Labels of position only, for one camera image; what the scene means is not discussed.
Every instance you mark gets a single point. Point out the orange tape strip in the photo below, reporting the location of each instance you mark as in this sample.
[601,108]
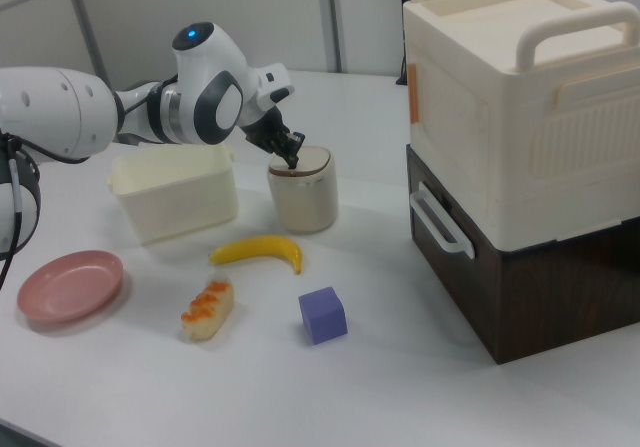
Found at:
[413,94]

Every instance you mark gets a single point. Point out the pink plastic plate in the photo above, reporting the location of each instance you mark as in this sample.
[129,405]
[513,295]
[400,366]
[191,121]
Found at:
[70,287]

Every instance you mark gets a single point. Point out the cream plastic open bin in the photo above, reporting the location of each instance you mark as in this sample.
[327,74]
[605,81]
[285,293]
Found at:
[175,192]

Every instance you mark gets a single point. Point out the dark brown wooden cabinet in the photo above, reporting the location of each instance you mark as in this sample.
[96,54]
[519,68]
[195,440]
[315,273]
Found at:
[540,307]

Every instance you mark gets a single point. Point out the beige round trash can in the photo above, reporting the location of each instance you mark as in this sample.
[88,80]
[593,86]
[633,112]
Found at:
[302,202]

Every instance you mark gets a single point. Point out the toy salmon roe sushi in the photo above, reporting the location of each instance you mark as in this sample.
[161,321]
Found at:
[207,312]

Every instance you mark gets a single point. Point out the purple foam cube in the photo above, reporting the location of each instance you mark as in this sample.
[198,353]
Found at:
[325,317]

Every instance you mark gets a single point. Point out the yellow toy banana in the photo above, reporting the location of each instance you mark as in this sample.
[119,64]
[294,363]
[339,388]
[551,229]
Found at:
[260,247]

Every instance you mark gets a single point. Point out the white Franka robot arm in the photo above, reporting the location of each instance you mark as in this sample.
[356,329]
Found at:
[75,112]

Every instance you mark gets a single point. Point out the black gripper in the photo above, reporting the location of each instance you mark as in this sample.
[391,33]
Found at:
[272,134]

